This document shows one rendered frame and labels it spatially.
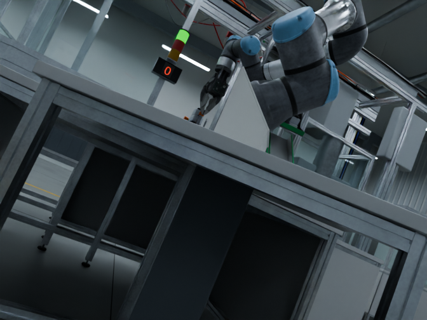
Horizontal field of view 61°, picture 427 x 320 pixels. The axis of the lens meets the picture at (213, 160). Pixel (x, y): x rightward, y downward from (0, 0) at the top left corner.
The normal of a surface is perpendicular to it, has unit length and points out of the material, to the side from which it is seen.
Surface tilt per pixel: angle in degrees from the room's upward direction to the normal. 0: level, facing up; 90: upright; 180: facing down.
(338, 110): 90
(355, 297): 90
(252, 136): 90
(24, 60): 90
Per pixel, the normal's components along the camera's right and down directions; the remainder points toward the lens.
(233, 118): -0.14, -0.18
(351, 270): 0.36, 0.04
